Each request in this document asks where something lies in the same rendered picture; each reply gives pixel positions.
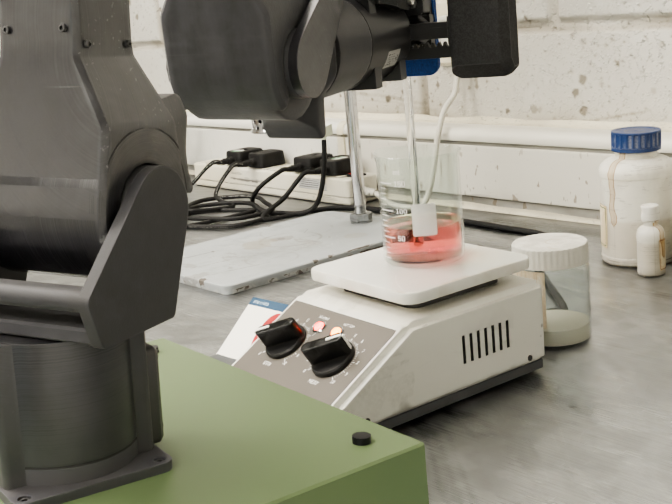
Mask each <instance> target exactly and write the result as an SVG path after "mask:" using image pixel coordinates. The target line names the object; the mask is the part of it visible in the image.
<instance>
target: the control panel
mask: <svg viewBox="0 0 672 504"><path fill-rule="evenodd" d="M289 317H293V318H294V319H295V320H296V322H297V323H298V324H300V325H302V326H303V327H304V328H305V330H306V337H305V340H304V342H303V343H302V345H303V344H305V343H307V342H310V341H313V340H316V339H319V338H323V337H326V336H329V335H331V331H332V330H333V329H334V328H336V327H339V328H341V332H340V333H342V334H344V336H345V337H346V339H347V340H348V341H350V342H351V343H352V344H353V346H354V348H355V354H354V357H353V359H352V361H351V362H350V363H349V365H348V366H347V367H346V368H344V369H343V370H342V371H340V372H339V373H337V374H335V375H333V376H330V377H325V378H321V377H317V376H316V375H315V374H314V373H313V372H312V370H311V364H310V363H309V362H308V360H307V359H306V357H305V356H304V355H303V353H302V352H301V347H302V345H301V346H300V347H299V348H298V349H297V350H296V351H294V352H293V353H292V354H290V355H288V356H286V357H284V358H280V359H272V358H270V357H269V356H268V355H267V354H266V351H265V347H266V346H264V344H263V343H262V342H261V341H260V339H258V340H257V341H256V342H255V343H254V345H253V346H252V347H251V348H250V349H249V350H248V351H247V352H246V353H245V354H244V355H243V356H242V357H241V358H240V359H239V360H238V361H237V362H236V363H235V364H234V365H233V366H234V367H236V368H239V369H241V370H244V371H246V372H249V373H251V374H254V375H256V376H259V377H261V378H264V379H266V380H269V381H271V382H274V383H276V384H279V385H281V386H284V387H286V388H289V389H291V390H294V391H296V392H299V393H301V394H304V395H306V396H309V397H311V398H314V399H316V400H319V401H321V402H324V403H326V404H329V405H332V403H333V402H334V401H335V400H336V399H337V398H338V397H339V396H340V394H341V393H342V392H343V391H344V390H345V389H346V388H347V387H348V385H349V384H350V383H351V382H352V381H353V380H354V379H355V378H356V377H357V375H358V374H359V373H360V372H361V371H362V370H363V369H364V368H365V366H366V365H367V364H368V363H369V362H370V361H371V360H372V359H373V357H374V356H375V355H376V354H377V353H378V352H379V351H380V350H381V349H382V347H383V346H384V345H385V344H386V343H387V342H388V341H389V340H390V338H391V337H392V336H393V335H394V334H395V332H396V330H393V329H390V328H387V327H383V326H380V325H377V324H373V323H370V322H367V321H363V320H360V319H357V318H354V317H350V316H347V315H344V314H340V313H337V312H334V311H331V310H327V309H324V308H321V307H317V306H314V305H311V304H308V303H304V302H301V301H297V300H296V301H295V302H294V303H293V304H292V305H291V306H290V307H289V308H288V309H287V310H286V311H285V312H284V313H283V314H282V315H281V316H280V317H279V318H278V319H277V321H279V320H283V319H286V318H289ZM318 322H323V323H324V326H323V327H322V328H321V329H319V330H314V326H315V324H316V323H318Z"/></svg>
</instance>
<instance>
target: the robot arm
mask: <svg viewBox="0 0 672 504"><path fill-rule="evenodd" d="M447 10H448V16H446V20H447V21H439V22H437V10H436V0H165V1H164V5H163V8H162V11H161V15H160V20H161V27H162V34H163V41H164V48H165V55H166V70H167V74H168V79H169V82H170V84H171V87H172V90H173V93H174V94H158V93H157V91H156V90H155V88H154V87H153V85H152V83H151V82H150V80H149V79H148V77H147V75H146V74H145V72H144V71H143V69H142V68H141V66H140V64H139V63H138V61H137V60H136V58H135V56H134V54H133V48H132V41H131V26H130V8H129V0H0V39H1V50H0V499H1V501H2V502H3V503H4V504H62V503H65V502H69V501H72V500H75V499H79V498H82V497H86V496H89V495H92V494H96V493H99V492H102V491H106V490H109V489H112V488H116V487H119V486H122V485H126V484H129V483H132V482H136V481H139V480H142V479H146V478H149V477H152V476H156V475H159V474H163V473H166V472H168V471H170V470H171V469H172V467H173V465H172V457H171V456H170V455H169V454H167V453H166V452H164V451H163V450H162V449H160V448H159V447H157V446H156V445H154V444H155V443H158V442H161V440H162V438H163V436H164V432H163V427H164V424H163V418H162V405H161V392H160V379H159V366H158V353H157V349H156V348H154V347H153V346H152V345H150V344H148V343H146V341H145V331H146V330H148V329H150V328H152V327H154V326H157V325H159V324H161V323H163V322H165V321H167V320H169V319H171V318H173V317H174V315H175V313H176V305H177V298H178V290H179V283H180V275H181V267H182V260H183V252H184V245H185V237H186V229H187V222H188V210H189V206H188V196H187V193H191V192H192V190H193V185H192V182H191V178H190V175H189V171H188V165H187V157H186V132H187V113H186V110H189V112H190V113H192V114H193V115H195V116H196V117H197V118H199V119H210V120H262V121H263V128H264V130H265V132H266V134H267V136H268V137H269V138H292V139H322V138H324V137H325V135H326V125H325V110H324V98H326V97H329V96H332V95H335V94H338V93H341V92H344V91H355V90H374V89H379V88H382V87H383V85H382V82H386V81H401V80H404V79H407V77H413V76H430V75H433V74H435V73H436V72H437V71H438V70H439V68H440V58H448V57H451V65H452V72H453V74H454V75H455V76H457V77H459V78H481V77H499V76H507V75H509V74H511V73H513V72H514V71H515V70H516V69H517V67H518V66H519V48H518V30H517V12H516V0H447ZM442 38H448V43H447V41H445V42H443V46H442V44H441V42H439V39H442ZM448 44H449V45H448ZM27 272H28V273H38V274H49V275H60V276H71V277H82V278H87V279H86V281H85V283H84V285H83V286H74V285H64V284H54V283H43V282H33V281H26V279H27Z"/></svg>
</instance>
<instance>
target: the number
mask: <svg viewBox="0 0 672 504"><path fill-rule="evenodd" d="M281 313H282V312H280V311H276V310H271V309H267V308H263V307H258V306H254V305H250V306H249V307H248V309H247V310H246V312H245V313H244V315H243V317H242V318H241V320H240V321H239V323H238V324H237V326H236V327H235V329H234V331H233V332H232V334H231V335H230V337H229V338H228V340H227V341H226V343H225V345H224V346H223V349H227V350H230V351H234V352H237V353H240V354H243V353H244V352H245V351H246V350H247V349H248V348H249V347H250V346H251V345H252V344H253V342H254V341H255V340H256V339H257V338H258V337H257V335H256V334H255V333H254V331H255V330H256V329H257V328H258V327H260V326H263V325H266V324H269V323H273V322H274V321H275V320H276V319H277V318H278V316H279V315H280V314H281Z"/></svg>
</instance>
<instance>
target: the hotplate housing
mask: <svg viewBox="0 0 672 504"><path fill-rule="evenodd" d="M296 300H297V301H301V302H304V303H308V304H311V305H314V306H317V307H321V308H324V309H327V310H331V311H334V312H337V313H340V314H344V315H347V316H350V317H354V318H357V319H360V320H363V321H367V322H370V323H373V324H377V325H380V326H383V327H387V328H390V329H393V330H396V332H395V334H394V335H393V336H392V337H391V338H390V340H389V341H388V342H387V343H386V344H385V345H384V346H383V347H382V349H381V350H380V351H379V352H378V353H377V354H376V355H375V356H374V357H373V359H372V360H371V361H370V362H369V363H368V364H367V365H366V366H365V368H364V369H363V370H362V371H361V372H360V373H359V374H358V375H357V377H356V378H355V379H354V380H353V381H352V382H351V383H350V384H349V385H348V387H347V388H346V389H345V390H344V391H343V392H342V393H341V394H340V396H339V397H338V398H337V399H336V400H335V401H334V402H333V403H332V405H331V406H334V407H336V408H339V409H341V410H344V411H346V412H349V413H351V414H354V415H356V416H359V417H361V418H364V419H366V420H368V421H371V422H373V423H376V424H378V425H381V426H383V427H386V428H388V429H390V428H393V427H395V426H398V425H400V424H403V423H405V422H408V421H410V420H413V419H415V418H418V417H420V416H423V415H425V414H428V413H430V412H433V411H435V410H438V409H440V408H443V407H445V406H448V405H450V404H452V403H455V402H457V401H460V400H462V399H465V398H467V397H470V396H472V395H475V394H477V393H480V392H482V391H485V390H487V389H490V388H492V387H495V386H497V385H500V384H502V383H505V382H507V381H510V380H512V379H515V378H517V377H520V376H522V375H525V374H527V373H530V372H532V371H535V370H537V369H540V368H542V367H543V359H542V358H540V357H542V356H544V355H545V351H544V331H543V310H542V290H541V284H537V283H536V280H534V279H529V278H524V277H520V276H515V275H508V276H505V277H502V278H498V279H495V280H492V281H489V282H486V283H483V284H480V285H477V286H474V287H470V288H467V289H464V290H461V291H458V292H455V293H452V294H449V295H446V296H442V297H439V298H436V299H433V300H430V301H427V302H424V303H420V304H415V305H403V304H398V303H394V302H391V301H387V300H383V299H380V298H376V297H372V296H369V295H365V294H361V293H358V292H354V291H350V290H347V289H343V288H339V287H336V286H332V285H325V286H322V287H318V288H315V289H311V290H308V291H306V292H305V293H304V294H303V295H301V296H298V297H297V298H296V299H295V300H294V301H293V302H292V303H291V304H290V305H289V306H288V307H287V308H286V309H285V310H284V311H283V312H282V313H281V314H280V315H279V316H278V318H279V317H280V316H281V315H282V314H283V313H284V312H285V311H286V310H287V309H288V308H289V307H290V306H291V305H292V304H293V303H294V302H295V301H296ZM278 318H277V319H278ZM277 319H276V320H275V321H274V322H276V321H277Z"/></svg>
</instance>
